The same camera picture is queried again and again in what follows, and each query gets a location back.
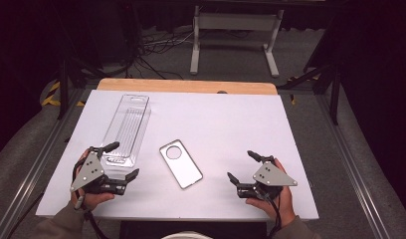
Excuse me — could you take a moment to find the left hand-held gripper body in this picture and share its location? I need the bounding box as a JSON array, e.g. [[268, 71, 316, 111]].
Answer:
[[70, 147, 128, 196]]

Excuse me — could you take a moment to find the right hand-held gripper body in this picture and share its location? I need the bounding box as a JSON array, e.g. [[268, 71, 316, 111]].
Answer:
[[236, 160, 299, 201]]

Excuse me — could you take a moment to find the clear plastic slotted rack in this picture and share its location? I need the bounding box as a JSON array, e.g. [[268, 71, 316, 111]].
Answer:
[[101, 94, 152, 168]]

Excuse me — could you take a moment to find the clear phone case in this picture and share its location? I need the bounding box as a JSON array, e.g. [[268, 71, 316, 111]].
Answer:
[[158, 138, 204, 190]]

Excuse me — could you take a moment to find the person's left hand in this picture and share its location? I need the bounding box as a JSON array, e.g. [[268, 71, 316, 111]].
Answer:
[[70, 147, 115, 212]]

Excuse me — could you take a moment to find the person's right hand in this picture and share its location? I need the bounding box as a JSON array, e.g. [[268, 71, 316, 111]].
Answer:
[[245, 158, 297, 227]]

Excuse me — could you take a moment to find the white rounded object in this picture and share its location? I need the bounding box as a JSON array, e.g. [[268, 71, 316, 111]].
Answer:
[[160, 231, 214, 239]]

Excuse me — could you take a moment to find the black tripod stand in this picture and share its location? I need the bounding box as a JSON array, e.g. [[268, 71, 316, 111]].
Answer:
[[279, 63, 342, 125], [56, 56, 107, 120]]

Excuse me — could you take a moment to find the yellow black floor tape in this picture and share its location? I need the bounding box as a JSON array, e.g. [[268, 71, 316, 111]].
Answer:
[[41, 81, 87, 108]]

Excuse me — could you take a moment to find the white metal stand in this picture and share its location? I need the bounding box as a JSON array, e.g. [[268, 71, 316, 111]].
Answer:
[[189, 5, 285, 79]]

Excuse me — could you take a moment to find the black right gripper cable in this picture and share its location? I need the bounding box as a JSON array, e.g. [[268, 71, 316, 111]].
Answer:
[[257, 192, 285, 239]]

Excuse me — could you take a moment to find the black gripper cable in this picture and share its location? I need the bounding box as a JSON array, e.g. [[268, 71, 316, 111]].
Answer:
[[71, 155, 109, 239], [257, 192, 285, 239]]

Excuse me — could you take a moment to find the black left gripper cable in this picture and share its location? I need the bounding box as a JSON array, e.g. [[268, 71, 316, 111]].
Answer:
[[71, 155, 109, 239]]

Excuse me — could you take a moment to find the aluminium floor rail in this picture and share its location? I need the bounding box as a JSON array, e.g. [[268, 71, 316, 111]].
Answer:
[[0, 89, 93, 239], [314, 94, 393, 239]]

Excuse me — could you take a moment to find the bundle of floor cables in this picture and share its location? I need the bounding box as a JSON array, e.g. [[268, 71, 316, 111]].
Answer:
[[134, 28, 252, 81]]

